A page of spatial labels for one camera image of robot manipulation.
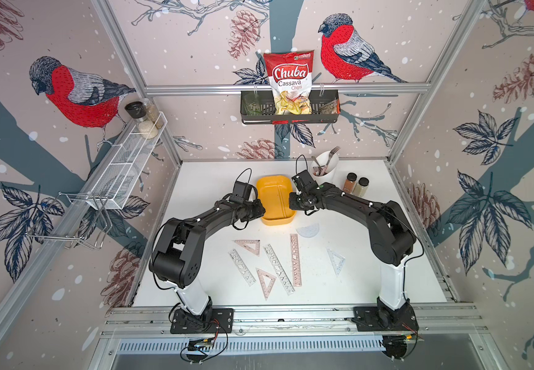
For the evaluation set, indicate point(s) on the brown spice jar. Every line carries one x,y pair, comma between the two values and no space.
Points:
350,183

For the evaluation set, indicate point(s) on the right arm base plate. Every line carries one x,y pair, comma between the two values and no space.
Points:
381,317

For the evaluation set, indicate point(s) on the pink straight stencil ruler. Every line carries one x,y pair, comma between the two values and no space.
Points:
297,275

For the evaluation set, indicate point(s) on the pink triangle ruler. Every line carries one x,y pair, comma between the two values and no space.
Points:
252,246
267,282

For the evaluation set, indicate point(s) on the clear protractor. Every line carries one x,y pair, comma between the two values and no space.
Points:
309,231

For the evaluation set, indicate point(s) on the black wire wall basket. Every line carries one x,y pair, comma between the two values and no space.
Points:
264,108

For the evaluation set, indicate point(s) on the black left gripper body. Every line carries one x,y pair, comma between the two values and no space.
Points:
252,210

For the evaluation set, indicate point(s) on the pink triangle ruler lower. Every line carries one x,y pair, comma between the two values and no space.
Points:
267,282

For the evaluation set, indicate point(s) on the yellow plastic storage box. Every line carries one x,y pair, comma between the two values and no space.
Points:
274,193

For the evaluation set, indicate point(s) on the white utensil holder cup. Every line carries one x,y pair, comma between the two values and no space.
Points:
326,178

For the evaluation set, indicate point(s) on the pink triangle ruler upper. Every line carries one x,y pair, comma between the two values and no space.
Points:
252,246

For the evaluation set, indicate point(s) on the clear grey stencil ruler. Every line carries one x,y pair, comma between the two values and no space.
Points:
279,270

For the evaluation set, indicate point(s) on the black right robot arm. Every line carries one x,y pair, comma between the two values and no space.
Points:
390,234

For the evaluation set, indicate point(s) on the clear triangle ruler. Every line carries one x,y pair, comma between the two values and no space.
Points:
337,261

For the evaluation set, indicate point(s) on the pale spice jar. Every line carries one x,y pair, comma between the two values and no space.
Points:
361,187

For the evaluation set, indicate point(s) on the short clear grey ruler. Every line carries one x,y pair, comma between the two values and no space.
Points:
242,267

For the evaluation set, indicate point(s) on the black lid jar on shelf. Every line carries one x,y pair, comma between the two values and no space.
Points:
136,110

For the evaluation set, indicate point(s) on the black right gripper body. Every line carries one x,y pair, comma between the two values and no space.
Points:
296,202

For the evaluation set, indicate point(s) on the white wire wall shelf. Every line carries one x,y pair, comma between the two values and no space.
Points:
121,168

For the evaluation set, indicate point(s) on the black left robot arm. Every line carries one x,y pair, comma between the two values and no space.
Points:
179,244

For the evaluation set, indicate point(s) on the metal fork in cup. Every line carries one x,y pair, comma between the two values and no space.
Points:
324,161

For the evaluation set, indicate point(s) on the red cassava chips bag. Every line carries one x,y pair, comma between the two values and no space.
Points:
290,78

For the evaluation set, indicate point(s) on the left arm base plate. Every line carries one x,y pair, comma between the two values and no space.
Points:
211,320

